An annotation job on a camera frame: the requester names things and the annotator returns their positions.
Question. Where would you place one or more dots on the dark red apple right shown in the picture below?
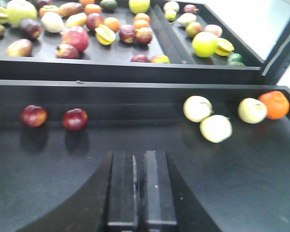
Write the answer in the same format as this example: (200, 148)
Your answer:
(75, 119)

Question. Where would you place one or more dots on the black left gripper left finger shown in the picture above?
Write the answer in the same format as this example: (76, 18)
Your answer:
(107, 202)

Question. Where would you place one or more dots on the pale pear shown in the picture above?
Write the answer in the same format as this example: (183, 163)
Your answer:
(252, 111)
(197, 108)
(216, 128)

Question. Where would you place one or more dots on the orange tangerine with knob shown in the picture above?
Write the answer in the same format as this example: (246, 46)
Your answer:
(276, 103)

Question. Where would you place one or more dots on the pale pear right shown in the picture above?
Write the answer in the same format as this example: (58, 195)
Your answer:
(252, 111)

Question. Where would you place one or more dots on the green apple right tray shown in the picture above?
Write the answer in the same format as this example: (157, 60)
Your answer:
(205, 44)

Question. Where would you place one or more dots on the pale pear centre lower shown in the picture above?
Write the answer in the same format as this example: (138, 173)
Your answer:
(216, 128)

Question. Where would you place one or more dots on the pale pear centre upper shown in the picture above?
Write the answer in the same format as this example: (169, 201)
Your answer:
(197, 108)

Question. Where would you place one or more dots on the green apple tray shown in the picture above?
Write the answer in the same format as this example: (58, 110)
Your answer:
(205, 44)
(20, 9)

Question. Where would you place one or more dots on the yellow starfruit right tray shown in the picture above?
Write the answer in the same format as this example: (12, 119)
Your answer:
(224, 47)

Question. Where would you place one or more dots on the yellow green pomelo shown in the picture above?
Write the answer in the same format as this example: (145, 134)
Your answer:
(139, 6)

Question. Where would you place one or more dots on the dark red apple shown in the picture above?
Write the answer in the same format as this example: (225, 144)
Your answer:
(33, 116)
(75, 119)

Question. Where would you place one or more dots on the green apple left tray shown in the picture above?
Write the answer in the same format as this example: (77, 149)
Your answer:
(20, 9)

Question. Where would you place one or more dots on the dark red apple left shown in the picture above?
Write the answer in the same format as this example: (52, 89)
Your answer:
(33, 116)

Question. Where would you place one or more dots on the large red apple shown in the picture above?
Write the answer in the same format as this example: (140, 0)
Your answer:
(76, 36)

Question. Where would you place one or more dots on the black fruit display shelf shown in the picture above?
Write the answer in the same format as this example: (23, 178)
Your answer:
(134, 100)

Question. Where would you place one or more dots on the yellow starfruit centre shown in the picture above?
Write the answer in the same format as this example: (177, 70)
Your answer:
(105, 35)

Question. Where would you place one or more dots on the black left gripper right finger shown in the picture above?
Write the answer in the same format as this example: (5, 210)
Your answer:
(167, 202)

